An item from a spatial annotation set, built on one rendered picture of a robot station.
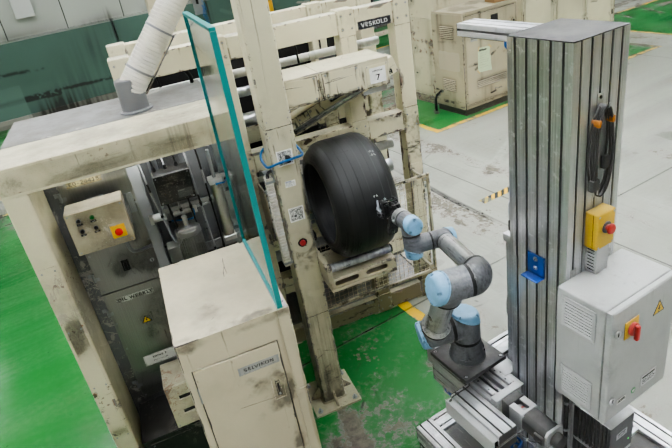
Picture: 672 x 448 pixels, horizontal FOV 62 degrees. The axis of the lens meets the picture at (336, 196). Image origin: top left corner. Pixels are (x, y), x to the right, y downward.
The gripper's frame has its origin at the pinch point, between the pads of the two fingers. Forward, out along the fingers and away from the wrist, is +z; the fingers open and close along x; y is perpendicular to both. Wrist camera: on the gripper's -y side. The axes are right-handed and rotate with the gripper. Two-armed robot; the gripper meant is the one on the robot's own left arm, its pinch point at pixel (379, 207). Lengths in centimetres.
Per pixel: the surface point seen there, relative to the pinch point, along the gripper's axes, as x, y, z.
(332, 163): 13.6, 22.5, 13.4
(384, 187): -5.0, 7.8, 2.5
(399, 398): 1, -122, 21
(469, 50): -290, 2, 370
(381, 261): -2.4, -35.4, 17.5
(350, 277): 14.3, -39.8, 21.0
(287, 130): 30, 42, 17
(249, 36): 37, 84, 12
